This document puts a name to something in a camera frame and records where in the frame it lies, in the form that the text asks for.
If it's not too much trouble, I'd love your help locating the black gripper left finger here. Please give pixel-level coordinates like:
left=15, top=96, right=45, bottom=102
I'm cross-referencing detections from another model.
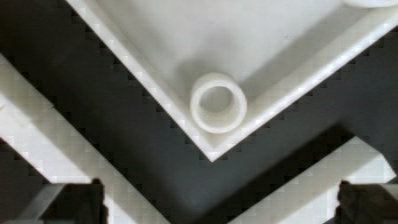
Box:
left=17, top=179, right=109, bottom=224

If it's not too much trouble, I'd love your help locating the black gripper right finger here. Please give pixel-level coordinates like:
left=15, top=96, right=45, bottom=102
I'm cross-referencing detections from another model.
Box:
left=335, top=181, right=398, bottom=224

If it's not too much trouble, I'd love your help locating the white square table top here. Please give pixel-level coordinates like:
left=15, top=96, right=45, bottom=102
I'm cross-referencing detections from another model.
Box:
left=67, top=0, right=398, bottom=159

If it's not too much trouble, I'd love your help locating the white corner fixture frame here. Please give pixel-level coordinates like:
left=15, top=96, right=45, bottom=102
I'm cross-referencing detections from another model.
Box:
left=0, top=55, right=397, bottom=224

